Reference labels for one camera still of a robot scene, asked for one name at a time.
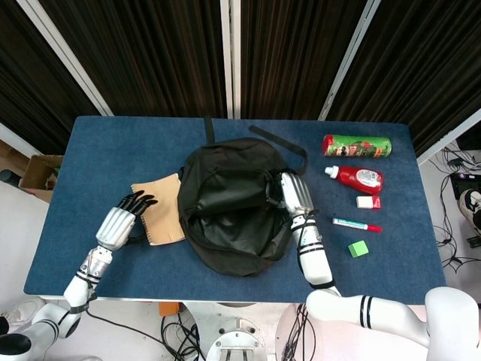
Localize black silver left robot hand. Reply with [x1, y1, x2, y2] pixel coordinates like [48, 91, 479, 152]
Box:
[95, 190, 158, 252]

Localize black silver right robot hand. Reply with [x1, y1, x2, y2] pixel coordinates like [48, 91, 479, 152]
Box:
[265, 171, 315, 218]

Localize brown spiral notebook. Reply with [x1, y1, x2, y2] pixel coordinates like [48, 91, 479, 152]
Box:
[130, 172, 186, 247]

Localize black backpack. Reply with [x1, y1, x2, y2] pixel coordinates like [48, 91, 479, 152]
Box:
[176, 115, 309, 278]

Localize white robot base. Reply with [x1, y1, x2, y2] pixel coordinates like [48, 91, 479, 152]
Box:
[204, 302, 271, 361]

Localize white marker with red cap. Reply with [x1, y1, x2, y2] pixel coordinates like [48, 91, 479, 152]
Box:
[331, 217, 383, 233]

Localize red ketchup bottle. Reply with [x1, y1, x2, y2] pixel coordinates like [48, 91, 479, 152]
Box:
[324, 165, 385, 196]

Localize white red eraser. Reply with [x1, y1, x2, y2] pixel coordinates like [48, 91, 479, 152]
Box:
[355, 195, 383, 210]

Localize green chips can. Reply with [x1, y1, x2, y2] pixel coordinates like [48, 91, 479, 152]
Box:
[321, 134, 393, 159]

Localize green cube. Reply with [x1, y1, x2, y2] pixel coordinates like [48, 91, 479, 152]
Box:
[347, 239, 370, 259]

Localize blue table mat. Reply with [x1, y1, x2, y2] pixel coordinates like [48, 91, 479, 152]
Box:
[23, 115, 450, 305]

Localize cardboard box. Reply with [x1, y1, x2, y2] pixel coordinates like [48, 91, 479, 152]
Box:
[18, 153, 65, 204]

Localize dark grey cylinder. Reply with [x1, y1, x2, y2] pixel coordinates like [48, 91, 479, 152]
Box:
[0, 168, 24, 188]

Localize black pleated curtain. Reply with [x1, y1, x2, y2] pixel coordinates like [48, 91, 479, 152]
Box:
[239, 0, 366, 121]
[0, 0, 102, 156]
[330, 0, 481, 156]
[37, 0, 226, 118]

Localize black white sneaker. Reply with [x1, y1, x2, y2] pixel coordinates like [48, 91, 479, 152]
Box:
[458, 189, 481, 226]

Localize black floor cable bundle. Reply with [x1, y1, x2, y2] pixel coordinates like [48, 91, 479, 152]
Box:
[160, 314, 207, 361]

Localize white frame post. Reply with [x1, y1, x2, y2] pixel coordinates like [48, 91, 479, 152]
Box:
[416, 112, 481, 166]
[319, 0, 383, 121]
[17, 0, 113, 117]
[219, 0, 241, 120]

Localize tangled black cables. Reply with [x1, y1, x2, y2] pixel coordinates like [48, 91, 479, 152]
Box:
[428, 146, 481, 268]

